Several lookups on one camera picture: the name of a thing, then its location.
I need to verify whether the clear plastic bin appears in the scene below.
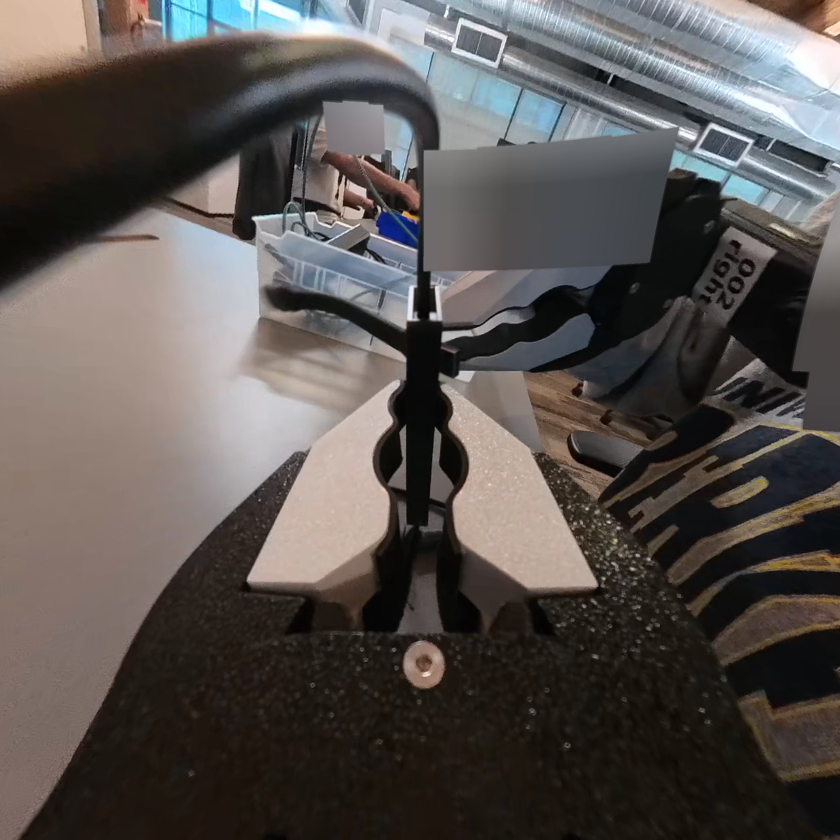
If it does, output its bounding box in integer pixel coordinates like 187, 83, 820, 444
252, 210, 460, 349

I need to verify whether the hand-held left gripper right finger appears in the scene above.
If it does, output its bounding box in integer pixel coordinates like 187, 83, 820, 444
436, 381, 601, 634

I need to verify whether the black chair armrest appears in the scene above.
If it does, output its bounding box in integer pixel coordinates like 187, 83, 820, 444
570, 430, 651, 476

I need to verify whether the silver air duct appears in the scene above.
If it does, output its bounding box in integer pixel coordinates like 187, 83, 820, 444
499, 49, 840, 165
420, 0, 840, 70

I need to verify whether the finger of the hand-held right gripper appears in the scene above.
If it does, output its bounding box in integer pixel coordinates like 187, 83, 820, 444
438, 264, 614, 332
446, 303, 603, 374

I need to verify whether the blue plastic bin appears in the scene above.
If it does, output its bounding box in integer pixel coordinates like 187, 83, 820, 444
377, 210, 421, 249

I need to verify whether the black usb hub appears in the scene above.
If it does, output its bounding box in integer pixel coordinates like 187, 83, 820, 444
403, 285, 444, 529

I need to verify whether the black hub cable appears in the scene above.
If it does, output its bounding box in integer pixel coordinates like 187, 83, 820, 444
0, 33, 442, 296

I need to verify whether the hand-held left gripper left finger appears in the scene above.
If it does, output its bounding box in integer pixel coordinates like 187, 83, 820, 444
245, 379, 421, 634

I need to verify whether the black jacket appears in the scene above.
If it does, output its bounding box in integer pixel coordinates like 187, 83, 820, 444
233, 121, 309, 240

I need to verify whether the black usb cable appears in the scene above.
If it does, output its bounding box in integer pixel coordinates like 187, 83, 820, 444
262, 283, 468, 378

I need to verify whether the white ceiling vent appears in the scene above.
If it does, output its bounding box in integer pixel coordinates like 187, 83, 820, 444
694, 123, 754, 165
451, 18, 508, 67

